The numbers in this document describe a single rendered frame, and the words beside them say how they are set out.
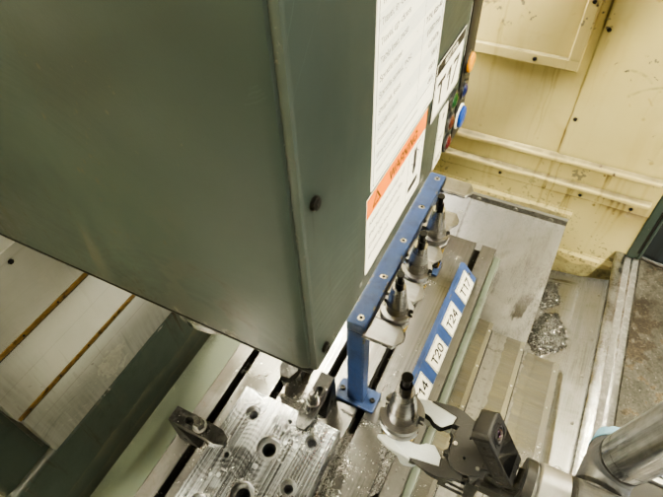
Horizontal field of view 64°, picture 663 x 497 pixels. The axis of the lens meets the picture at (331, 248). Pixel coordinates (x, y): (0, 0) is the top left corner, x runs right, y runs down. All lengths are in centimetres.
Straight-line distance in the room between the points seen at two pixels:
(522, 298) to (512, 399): 33
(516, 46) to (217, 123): 123
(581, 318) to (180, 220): 154
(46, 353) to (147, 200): 80
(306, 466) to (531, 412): 67
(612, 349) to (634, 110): 62
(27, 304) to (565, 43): 130
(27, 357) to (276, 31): 98
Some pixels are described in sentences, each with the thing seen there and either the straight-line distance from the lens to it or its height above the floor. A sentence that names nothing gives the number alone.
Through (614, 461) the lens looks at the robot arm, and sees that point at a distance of 91.
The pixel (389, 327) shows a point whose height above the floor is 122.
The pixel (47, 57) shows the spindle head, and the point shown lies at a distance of 40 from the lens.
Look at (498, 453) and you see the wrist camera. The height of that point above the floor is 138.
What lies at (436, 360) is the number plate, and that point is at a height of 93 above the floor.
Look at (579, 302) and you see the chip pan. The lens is 186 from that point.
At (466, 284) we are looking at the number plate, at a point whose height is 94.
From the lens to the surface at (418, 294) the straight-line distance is 105.
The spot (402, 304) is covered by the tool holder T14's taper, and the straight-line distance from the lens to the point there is 98.
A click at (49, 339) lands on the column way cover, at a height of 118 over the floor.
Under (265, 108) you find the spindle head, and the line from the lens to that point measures 29.
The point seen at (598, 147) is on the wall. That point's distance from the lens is 161.
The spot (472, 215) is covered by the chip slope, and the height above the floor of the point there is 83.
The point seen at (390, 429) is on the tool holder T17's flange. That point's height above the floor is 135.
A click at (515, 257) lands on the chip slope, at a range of 173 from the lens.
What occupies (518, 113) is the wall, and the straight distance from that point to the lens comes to 159.
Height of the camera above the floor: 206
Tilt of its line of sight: 49 degrees down
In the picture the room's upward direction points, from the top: 3 degrees counter-clockwise
